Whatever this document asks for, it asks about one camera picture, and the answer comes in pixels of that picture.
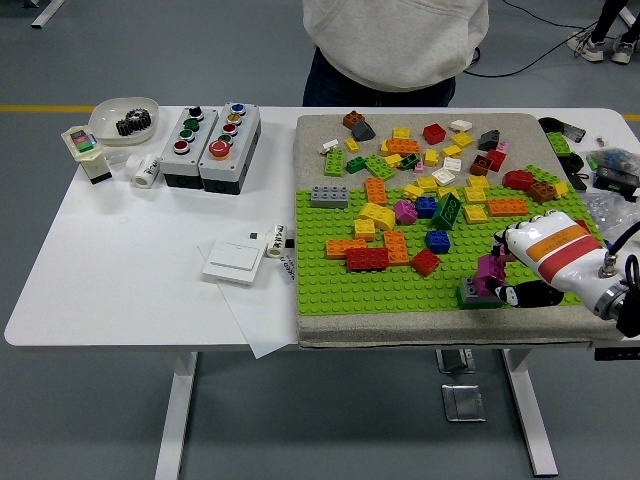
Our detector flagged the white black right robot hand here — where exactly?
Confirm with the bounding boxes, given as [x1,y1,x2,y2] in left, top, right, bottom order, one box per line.
[487,210,619,314]

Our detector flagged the orange toy brick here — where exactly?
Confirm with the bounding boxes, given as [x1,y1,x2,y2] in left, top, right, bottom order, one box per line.
[385,138,421,156]
[324,237,368,260]
[382,229,411,266]
[363,176,389,207]
[485,196,530,217]

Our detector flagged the red curved toy brick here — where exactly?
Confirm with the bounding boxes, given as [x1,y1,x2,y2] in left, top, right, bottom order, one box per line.
[501,169,535,192]

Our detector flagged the lime green toy brick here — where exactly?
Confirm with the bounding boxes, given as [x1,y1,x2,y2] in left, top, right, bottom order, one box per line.
[323,149,346,178]
[545,130,572,157]

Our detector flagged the blue toy brick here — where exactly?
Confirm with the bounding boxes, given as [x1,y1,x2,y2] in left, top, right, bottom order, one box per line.
[424,228,451,254]
[414,195,440,219]

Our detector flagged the yellow curved toy brick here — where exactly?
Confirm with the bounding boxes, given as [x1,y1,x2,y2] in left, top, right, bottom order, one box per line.
[357,201,396,231]

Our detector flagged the green studded baseplate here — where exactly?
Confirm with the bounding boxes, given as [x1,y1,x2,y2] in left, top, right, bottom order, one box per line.
[293,185,629,317]

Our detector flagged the long grey toy brick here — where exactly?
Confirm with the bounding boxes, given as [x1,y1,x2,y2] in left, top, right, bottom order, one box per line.
[309,185,350,209]

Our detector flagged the black box green label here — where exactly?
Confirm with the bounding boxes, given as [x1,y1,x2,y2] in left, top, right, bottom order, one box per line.
[593,166,640,200]

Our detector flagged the clear bag blue parts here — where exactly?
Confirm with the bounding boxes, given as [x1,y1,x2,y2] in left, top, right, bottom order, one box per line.
[585,147,640,174]

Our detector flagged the black table control panel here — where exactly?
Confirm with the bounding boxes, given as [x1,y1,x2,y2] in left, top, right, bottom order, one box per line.
[593,346,640,361]

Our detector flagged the metal floor box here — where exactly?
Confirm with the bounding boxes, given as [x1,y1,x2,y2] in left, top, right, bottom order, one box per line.
[440,383,487,424]
[435,348,474,375]

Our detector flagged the white table leg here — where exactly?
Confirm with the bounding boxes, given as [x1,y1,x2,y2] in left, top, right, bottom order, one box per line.
[153,351,200,480]
[500,348,560,478]

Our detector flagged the person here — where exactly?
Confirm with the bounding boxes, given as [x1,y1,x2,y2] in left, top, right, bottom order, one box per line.
[566,0,640,65]
[302,0,490,107]

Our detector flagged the grey foam mat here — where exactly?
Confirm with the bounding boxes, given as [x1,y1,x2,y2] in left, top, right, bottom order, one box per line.
[291,113,640,349]

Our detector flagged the white labelled tube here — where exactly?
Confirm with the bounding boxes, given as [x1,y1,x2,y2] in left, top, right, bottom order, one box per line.
[264,222,289,260]

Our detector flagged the white paper sheet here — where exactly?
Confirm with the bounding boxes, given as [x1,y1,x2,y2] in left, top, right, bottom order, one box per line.
[196,238,301,360]

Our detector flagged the grey emergency-stop control box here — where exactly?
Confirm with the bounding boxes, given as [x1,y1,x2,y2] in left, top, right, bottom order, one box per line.
[198,101,262,194]

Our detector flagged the grey four-button control box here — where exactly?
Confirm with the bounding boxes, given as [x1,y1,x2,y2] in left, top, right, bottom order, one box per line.
[158,106,220,190]

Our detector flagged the white pipe fitting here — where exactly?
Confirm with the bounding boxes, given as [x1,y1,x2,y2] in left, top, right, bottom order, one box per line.
[124,153,162,190]

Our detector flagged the black gear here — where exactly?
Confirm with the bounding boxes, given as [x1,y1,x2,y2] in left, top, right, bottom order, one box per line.
[115,108,153,136]

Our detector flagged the white bowl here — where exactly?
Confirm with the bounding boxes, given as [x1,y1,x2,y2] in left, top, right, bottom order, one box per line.
[88,96,161,147]

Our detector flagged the white table foot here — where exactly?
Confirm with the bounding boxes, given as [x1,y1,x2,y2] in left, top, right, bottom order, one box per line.
[30,0,67,29]

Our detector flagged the black floor cable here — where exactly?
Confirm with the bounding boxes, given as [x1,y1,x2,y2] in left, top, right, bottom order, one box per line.
[464,19,601,79]

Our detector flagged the white wall switch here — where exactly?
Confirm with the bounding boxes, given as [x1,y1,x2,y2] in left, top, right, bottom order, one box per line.
[201,240,264,285]

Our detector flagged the white switch module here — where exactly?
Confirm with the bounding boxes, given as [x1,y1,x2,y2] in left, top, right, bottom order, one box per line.
[60,124,113,185]

